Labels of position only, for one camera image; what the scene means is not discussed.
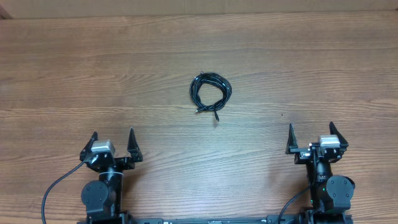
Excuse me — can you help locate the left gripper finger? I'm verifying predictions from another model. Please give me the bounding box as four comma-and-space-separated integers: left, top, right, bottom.
127, 128, 141, 154
81, 131, 98, 153

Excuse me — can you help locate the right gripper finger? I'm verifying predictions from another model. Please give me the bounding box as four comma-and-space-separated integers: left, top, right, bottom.
329, 121, 349, 147
286, 123, 298, 149

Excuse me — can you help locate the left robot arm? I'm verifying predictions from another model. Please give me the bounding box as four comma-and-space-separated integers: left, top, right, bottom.
80, 128, 143, 223

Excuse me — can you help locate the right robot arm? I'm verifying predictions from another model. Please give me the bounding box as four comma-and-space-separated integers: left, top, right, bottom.
277, 122, 355, 223

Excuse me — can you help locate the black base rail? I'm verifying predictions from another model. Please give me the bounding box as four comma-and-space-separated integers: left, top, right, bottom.
133, 214, 354, 224

